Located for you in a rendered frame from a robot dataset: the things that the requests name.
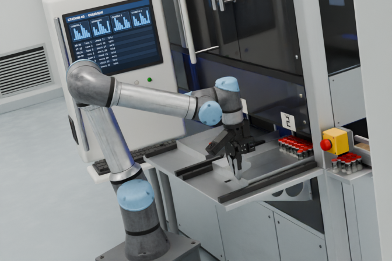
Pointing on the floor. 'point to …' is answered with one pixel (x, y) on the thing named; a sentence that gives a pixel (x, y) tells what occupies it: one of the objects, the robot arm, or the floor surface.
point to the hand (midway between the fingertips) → (236, 177)
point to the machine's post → (319, 106)
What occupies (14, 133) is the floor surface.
